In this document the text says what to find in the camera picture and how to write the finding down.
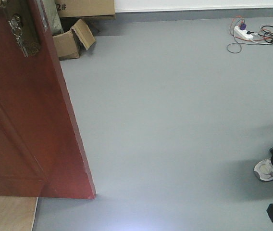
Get brown wooden door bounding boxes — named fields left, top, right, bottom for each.
left=0, top=0, right=96, bottom=199

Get brass door lock plate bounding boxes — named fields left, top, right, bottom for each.
left=0, top=0, right=41, bottom=56

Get stacked cardboard box behind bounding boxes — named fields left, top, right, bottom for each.
left=55, top=0, right=115, bottom=19

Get white power strip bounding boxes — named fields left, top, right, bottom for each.
left=234, top=26, right=254, bottom=40

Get keys in lock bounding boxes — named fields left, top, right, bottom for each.
left=9, top=14, right=29, bottom=57

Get olive sandbags in box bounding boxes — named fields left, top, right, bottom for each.
left=42, top=0, right=64, bottom=36

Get plywood base board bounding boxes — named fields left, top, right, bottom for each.
left=0, top=196, right=38, bottom=231

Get cables on floor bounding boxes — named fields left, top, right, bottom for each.
left=226, top=15, right=273, bottom=54

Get open cardboard box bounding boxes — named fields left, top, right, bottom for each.
left=53, top=19, right=96, bottom=60

